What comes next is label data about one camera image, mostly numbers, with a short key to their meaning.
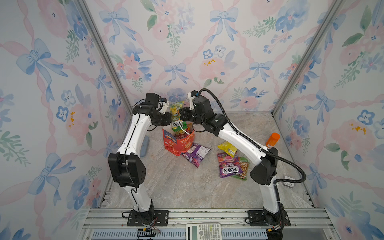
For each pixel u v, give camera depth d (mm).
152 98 664
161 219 736
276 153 515
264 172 551
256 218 733
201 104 571
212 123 572
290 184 835
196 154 925
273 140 954
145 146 977
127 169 468
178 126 784
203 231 694
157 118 715
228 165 880
